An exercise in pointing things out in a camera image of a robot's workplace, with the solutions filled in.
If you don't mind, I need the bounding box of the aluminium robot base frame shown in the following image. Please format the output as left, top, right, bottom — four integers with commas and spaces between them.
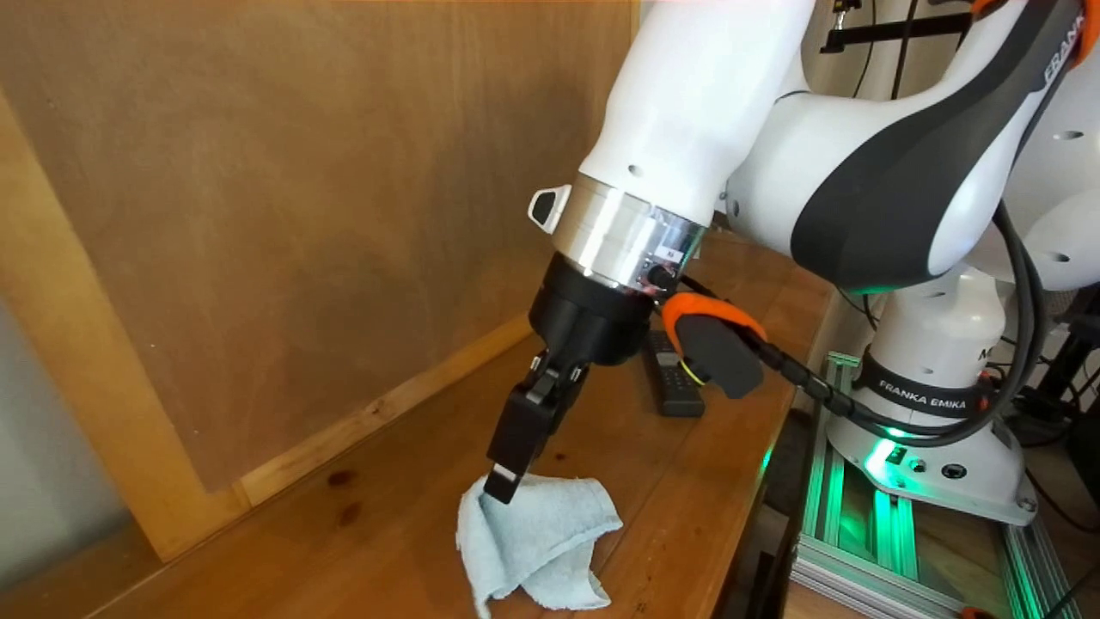
795, 346, 1086, 619

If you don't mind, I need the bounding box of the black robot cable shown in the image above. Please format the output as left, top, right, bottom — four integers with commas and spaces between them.
754, 204, 1045, 452

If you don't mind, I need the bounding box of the upright wooden board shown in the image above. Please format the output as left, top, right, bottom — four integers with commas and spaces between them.
0, 0, 639, 558

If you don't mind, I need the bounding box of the light blue paper towel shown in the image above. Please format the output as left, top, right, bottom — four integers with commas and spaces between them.
455, 475, 624, 619

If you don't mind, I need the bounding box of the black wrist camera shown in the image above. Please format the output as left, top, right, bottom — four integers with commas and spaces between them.
662, 292, 768, 399

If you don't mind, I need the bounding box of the black remote control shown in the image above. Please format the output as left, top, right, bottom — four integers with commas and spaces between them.
647, 330, 706, 417

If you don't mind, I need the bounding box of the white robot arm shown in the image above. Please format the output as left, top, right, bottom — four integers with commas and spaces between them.
485, 0, 1097, 525

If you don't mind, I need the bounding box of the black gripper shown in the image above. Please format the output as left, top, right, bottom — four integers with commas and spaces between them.
485, 256, 654, 506

